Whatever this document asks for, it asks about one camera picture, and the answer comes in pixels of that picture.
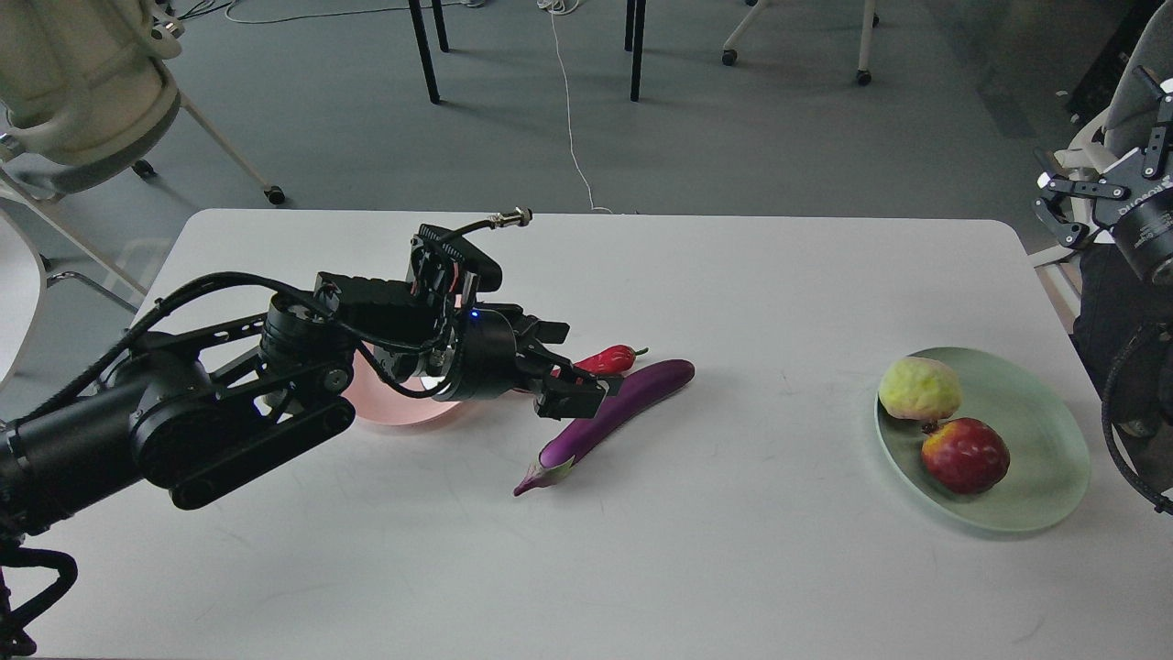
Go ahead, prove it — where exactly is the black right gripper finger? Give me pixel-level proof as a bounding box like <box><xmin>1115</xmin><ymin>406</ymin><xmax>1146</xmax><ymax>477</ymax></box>
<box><xmin>1132</xmin><ymin>64</ymin><xmax>1172</xmax><ymax>183</ymax></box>
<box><xmin>1035</xmin><ymin>147</ymin><xmax>1131</xmax><ymax>250</ymax></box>

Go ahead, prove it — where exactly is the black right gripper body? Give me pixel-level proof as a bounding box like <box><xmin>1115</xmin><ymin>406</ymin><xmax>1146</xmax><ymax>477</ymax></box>
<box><xmin>1112</xmin><ymin>175</ymin><xmax>1172</xmax><ymax>287</ymax></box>

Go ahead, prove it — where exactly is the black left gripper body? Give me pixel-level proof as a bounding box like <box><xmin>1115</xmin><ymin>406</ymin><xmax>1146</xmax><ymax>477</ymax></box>
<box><xmin>434</xmin><ymin>306</ymin><xmax>533</xmax><ymax>402</ymax></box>

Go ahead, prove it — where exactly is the red chili pepper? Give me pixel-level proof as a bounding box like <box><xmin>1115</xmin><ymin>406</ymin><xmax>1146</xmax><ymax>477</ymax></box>
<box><xmin>575</xmin><ymin>343</ymin><xmax>649</xmax><ymax>376</ymax></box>

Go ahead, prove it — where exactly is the purple eggplant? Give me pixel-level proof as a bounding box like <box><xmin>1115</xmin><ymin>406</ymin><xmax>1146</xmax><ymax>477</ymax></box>
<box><xmin>511</xmin><ymin>359</ymin><xmax>696</xmax><ymax>497</ymax></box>

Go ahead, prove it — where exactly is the green pink peach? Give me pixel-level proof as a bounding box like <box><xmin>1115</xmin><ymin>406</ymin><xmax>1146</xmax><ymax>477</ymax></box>
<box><xmin>877</xmin><ymin>358</ymin><xmax>963</xmax><ymax>423</ymax></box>

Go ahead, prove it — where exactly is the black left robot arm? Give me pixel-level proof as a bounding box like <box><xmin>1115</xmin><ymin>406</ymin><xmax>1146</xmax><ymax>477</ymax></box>
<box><xmin>4</xmin><ymin>268</ymin><xmax>623</xmax><ymax>659</ymax></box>

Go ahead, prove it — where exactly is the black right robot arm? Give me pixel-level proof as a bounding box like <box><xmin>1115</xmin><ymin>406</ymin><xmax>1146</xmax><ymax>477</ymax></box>
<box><xmin>1032</xmin><ymin>64</ymin><xmax>1169</xmax><ymax>513</ymax></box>

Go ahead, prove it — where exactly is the pink plate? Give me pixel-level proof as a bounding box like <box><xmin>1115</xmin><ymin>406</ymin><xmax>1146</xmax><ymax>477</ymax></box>
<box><xmin>343</xmin><ymin>370</ymin><xmax>461</xmax><ymax>426</ymax></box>

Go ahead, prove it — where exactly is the green plate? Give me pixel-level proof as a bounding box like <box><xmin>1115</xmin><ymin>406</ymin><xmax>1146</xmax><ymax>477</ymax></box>
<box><xmin>874</xmin><ymin>346</ymin><xmax>1091</xmax><ymax>535</ymax></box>

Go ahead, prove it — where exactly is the white chair base with wheels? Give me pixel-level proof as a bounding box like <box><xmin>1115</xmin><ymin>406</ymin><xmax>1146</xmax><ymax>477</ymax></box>
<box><xmin>720</xmin><ymin>0</ymin><xmax>879</xmax><ymax>87</ymax></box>

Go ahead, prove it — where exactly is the black table leg left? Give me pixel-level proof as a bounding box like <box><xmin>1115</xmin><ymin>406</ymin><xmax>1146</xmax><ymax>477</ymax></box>
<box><xmin>408</xmin><ymin>0</ymin><xmax>450</xmax><ymax>106</ymax></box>

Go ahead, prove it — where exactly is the black table leg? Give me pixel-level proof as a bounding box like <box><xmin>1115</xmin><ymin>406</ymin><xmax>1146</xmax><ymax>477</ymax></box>
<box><xmin>623</xmin><ymin>0</ymin><xmax>647</xmax><ymax>102</ymax></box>
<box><xmin>408</xmin><ymin>0</ymin><xmax>450</xmax><ymax>106</ymax></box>

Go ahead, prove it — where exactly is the black table leg right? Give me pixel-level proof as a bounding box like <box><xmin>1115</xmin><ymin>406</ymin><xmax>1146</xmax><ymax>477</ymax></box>
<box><xmin>623</xmin><ymin>0</ymin><xmax>647</xmax><ymax>102</ymax></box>

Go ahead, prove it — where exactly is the beige office chair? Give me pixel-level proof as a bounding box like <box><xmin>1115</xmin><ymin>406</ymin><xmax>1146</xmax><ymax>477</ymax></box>
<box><xmin>1</xmin><ymin>1</ymin><xmax>285</xmax><ymax>293</ymax></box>

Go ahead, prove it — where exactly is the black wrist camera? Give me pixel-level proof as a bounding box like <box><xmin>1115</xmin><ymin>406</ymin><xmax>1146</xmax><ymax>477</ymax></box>
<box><xmin>407</xmin><ymin>223</ymin><xmax>503</xmax><ymax>305</ymax></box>

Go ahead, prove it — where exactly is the white floor cable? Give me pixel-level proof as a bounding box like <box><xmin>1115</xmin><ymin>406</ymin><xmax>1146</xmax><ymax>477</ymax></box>
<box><xmin>536</xmin><ymin>0</ymin><xmax>613</xmax><ymax>215</ymax></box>

